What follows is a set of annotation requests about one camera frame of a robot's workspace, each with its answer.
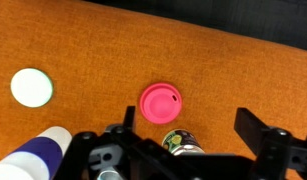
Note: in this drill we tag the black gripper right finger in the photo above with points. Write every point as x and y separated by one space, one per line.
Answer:
250 129

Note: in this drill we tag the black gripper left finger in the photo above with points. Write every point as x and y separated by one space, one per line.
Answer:
129 118

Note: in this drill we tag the pink cup lid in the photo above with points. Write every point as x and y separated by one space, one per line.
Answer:
160 103

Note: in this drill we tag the white and purple cup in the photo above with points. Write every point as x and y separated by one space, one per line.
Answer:
37 159

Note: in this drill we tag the green label can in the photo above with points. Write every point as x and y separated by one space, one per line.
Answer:
180 141

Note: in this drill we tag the orange fabric sofa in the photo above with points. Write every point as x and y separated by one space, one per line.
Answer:
100 59

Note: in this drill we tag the light green round coaster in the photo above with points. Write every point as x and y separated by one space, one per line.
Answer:
31 87

